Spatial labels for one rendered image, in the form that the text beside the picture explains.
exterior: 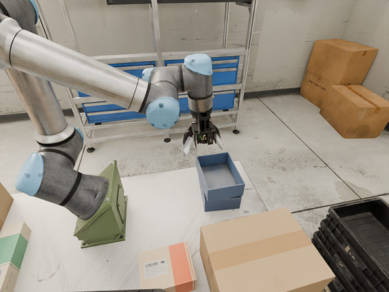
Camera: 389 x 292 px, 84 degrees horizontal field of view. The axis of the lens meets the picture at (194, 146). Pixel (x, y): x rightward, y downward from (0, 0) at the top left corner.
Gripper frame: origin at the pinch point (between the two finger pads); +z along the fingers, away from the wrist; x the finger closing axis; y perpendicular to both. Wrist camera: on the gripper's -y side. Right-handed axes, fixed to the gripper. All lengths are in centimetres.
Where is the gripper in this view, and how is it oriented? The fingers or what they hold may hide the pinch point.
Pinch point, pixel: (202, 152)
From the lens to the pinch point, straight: 81.9
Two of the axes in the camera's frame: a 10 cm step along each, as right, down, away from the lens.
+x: 9.8, -1.7, 1.1
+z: 0.7, 7.8, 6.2
